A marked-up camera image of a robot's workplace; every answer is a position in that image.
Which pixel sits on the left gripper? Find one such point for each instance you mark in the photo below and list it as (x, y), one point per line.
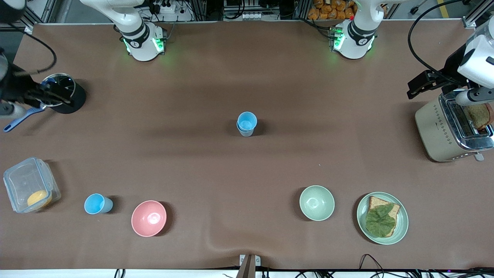
(450, 72)

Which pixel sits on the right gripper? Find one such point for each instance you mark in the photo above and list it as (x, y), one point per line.
(15, 85)

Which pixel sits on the light blue plastic cup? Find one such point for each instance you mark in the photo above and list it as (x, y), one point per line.
(96, 204)
(247, 120)

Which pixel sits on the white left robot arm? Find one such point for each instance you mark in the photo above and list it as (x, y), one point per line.
(353, 38)

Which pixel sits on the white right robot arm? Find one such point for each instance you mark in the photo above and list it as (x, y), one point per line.
(141, 38)

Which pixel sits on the glass lid with blue knob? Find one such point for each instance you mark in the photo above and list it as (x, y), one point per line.
(63, 82)

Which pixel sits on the beige and chrome toaster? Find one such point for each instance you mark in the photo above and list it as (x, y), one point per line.
(436, 127)

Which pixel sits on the brown toast slice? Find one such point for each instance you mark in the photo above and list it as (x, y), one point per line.
(479, 116)

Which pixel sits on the clear container with blue rim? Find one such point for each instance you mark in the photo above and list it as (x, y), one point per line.
(23, 181)

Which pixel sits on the yellow round fruit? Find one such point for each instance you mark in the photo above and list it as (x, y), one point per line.
(39, 199)

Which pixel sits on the bag of orange buns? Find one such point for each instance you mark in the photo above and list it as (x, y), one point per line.
(332, 9)

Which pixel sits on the brown bread slice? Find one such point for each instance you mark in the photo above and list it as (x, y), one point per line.
(394, 210)

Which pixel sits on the pale green plate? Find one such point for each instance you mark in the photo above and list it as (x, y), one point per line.
(401, 224)

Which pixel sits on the green lettuce leaf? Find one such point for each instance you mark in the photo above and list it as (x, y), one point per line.
(380, 222)

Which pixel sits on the pink bowl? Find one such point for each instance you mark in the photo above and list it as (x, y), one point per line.
(149, 218)

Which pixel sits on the pale green bowl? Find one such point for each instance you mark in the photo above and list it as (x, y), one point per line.
(317, 202)

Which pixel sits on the white power strip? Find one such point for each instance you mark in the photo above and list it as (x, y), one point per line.
(252, 15)

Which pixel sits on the grey-blue plastic cup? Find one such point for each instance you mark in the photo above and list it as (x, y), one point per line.
(246, 133)

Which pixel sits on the brown table cover cloth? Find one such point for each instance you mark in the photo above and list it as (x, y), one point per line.
(247, 185)

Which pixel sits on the metal table edge bracket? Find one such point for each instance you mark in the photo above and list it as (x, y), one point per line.
(249, 264)

